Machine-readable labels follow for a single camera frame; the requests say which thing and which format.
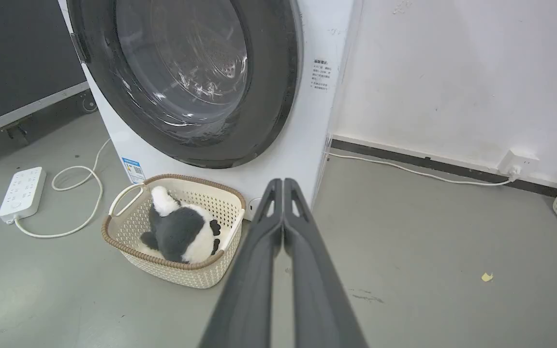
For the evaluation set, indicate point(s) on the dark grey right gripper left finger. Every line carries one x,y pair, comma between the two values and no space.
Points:
247,285

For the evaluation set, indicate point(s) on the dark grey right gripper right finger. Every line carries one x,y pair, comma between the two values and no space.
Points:
317,290

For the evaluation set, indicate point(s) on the white front-load washing machine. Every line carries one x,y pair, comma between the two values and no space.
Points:
302,121

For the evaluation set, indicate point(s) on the round dark washing machine door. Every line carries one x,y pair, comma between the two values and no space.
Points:
196,77

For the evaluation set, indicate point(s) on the black and white plush toy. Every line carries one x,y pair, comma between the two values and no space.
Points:
184,232

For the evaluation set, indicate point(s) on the yellow paper scrap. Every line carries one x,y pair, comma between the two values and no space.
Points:
487,277

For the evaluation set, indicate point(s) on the white power strip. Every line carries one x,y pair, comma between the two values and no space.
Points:
22,193

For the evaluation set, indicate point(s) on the black flight case with casters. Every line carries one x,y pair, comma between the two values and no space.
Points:
17,58

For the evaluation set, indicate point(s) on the white wall socket plug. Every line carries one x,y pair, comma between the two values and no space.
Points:
518,163

